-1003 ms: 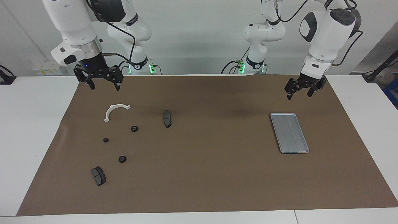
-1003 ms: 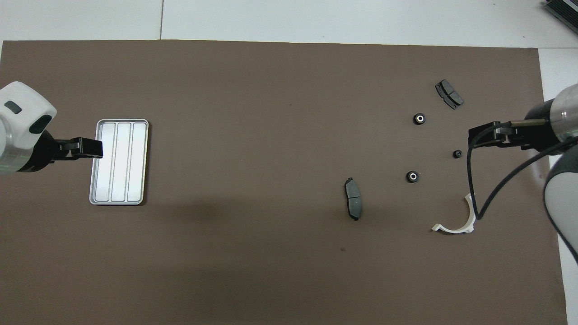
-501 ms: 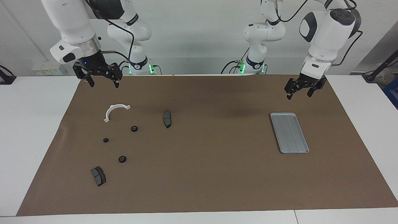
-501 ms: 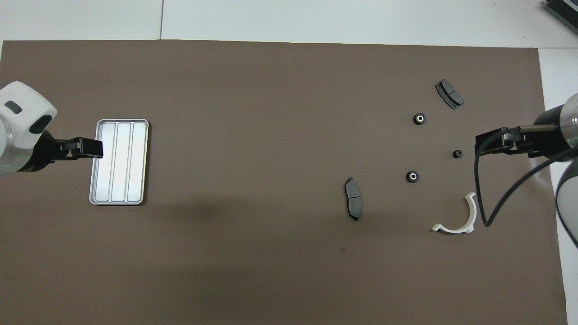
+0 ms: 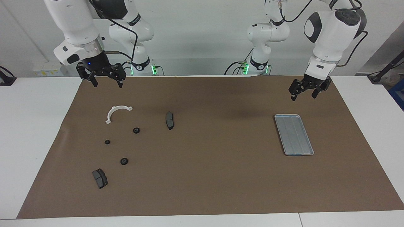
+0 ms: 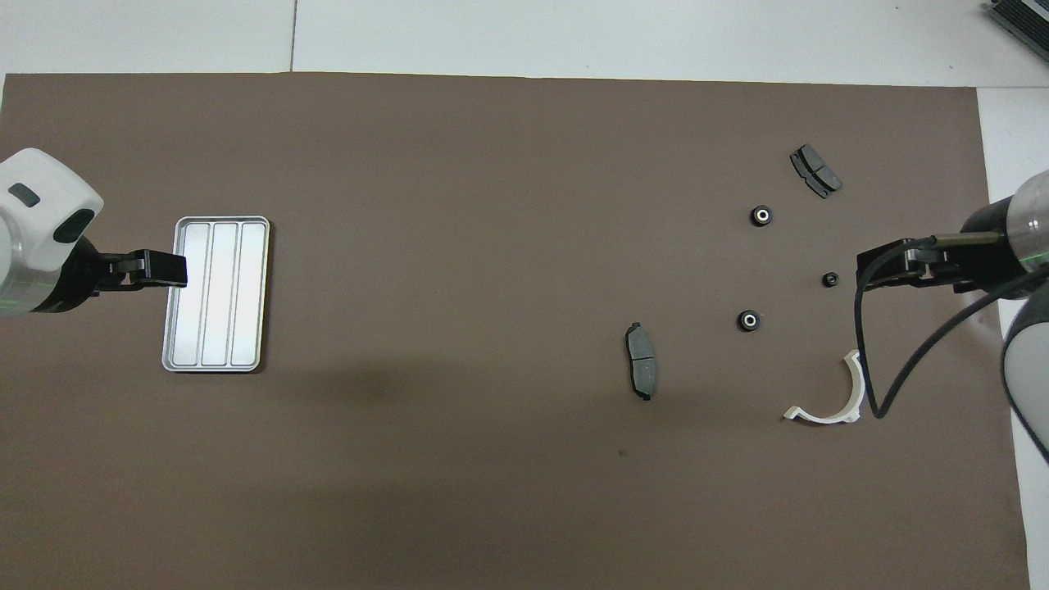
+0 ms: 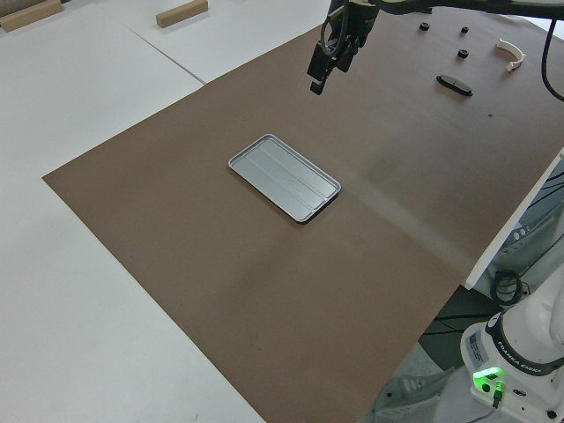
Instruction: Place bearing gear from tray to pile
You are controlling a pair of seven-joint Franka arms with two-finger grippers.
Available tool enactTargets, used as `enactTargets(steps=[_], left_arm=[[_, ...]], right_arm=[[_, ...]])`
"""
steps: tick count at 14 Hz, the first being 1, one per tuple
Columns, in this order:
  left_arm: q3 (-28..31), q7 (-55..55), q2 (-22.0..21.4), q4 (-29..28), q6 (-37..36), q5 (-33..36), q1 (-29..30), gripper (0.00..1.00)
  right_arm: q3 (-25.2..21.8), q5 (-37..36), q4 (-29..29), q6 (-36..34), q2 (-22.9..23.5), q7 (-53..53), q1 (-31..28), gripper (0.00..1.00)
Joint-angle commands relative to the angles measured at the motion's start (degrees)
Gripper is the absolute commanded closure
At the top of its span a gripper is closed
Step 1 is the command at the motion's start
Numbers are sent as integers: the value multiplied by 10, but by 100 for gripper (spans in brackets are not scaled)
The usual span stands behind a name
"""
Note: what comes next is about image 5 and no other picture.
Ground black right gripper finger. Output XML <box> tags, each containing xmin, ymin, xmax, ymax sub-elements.
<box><xmin>76</xmin><ymin>62</ymin><xmax>98</xmax><ymax>88</ymax></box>
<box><xmin>106</xmin><ymin>63</ymin><xmax>127</xmax><ymax>88</ymax></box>

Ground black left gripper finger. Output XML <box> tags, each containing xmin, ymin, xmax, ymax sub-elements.
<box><xmin>289</xmin><ymin>79</ymin><xmax>308</xmax><ymax>101</ymax></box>
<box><xmin>312</xmin><ymin>79</ymin><xmax>332</xmax><ymax>99</ymax></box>

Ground grey metal tray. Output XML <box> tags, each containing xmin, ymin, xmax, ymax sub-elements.
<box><xmin>274</xmin><ymin>114</ymin><xmax>315</xmax><ymax>156</ymax></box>

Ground dark grey brake pad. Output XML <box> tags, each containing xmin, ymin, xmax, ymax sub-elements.
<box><xmin>165</xmin><ymin>111</ymin><xmax>175</xmax><ymax>131</ymax></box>

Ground crumpled clear plastic bag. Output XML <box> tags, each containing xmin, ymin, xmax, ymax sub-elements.
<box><xmin>382</xmin><ymin>68</ymin><xmax>401</xmax><ymax>83</ymax></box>

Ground black pole stand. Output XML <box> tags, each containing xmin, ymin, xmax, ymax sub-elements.
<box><xmin>368</xmin><ymin>50</ymin><xmax>404</xmax><ymax>84</ymax></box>

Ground blue crate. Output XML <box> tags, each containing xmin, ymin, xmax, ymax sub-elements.
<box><xmin>388</xmin><ymin>79</ymin><xmax>404</xmax><ymax>111</ymax></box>

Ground black stand foot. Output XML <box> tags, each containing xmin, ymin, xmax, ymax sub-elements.
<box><xmin>0</xmin><ymin>66</ymin><xmax>17</xmax><ymax>86</ymax></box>

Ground stacked dark grey brake pads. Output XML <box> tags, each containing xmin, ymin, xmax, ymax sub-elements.
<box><xmin>92</xmin><ymin>168</ymin><xmax>108</xmax><ymax>189</ymax></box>

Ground brown table mat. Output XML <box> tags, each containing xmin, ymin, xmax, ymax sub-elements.
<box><xmin>16</xmin><ymin>75</ymin><xmax>404</xmax><ymax>219</ymax></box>

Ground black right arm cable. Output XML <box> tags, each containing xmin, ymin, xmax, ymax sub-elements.
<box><xmin>88</xmin><ymin>0</ymin><xmax>138</xmax><ymax>62</ymax></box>

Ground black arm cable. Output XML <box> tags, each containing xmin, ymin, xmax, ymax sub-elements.
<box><xmin>276</xmin><ymin>0</ymin><xmax>369</xmax><ymax>67</ymax></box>
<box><xmin>88</xmin><ymin>0</ymin><xmax>138</xmax><ymax>62</ymax></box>

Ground white curved plastic bracket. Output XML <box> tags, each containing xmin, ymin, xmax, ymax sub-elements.
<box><xmin>105</xmin><ymin>105</ymin><xmax>133</xmax><ymax>124</ymax></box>

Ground white wall socket box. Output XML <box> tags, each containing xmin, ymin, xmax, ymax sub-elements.
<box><xmin>33</xmin><ymin>61</ymin><xmax>66</xmax><ymax>77</ymax></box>

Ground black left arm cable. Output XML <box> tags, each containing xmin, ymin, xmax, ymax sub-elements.
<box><xmin>276</xmin><ymin>0</ymin><xmax>369</xmax><ymax>67</ymax></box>

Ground black base power cable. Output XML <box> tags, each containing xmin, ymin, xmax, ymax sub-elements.
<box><xmin>224</xmin><ymin>47</ymin><xmax>254</xmax><ymax>75</ymax></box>

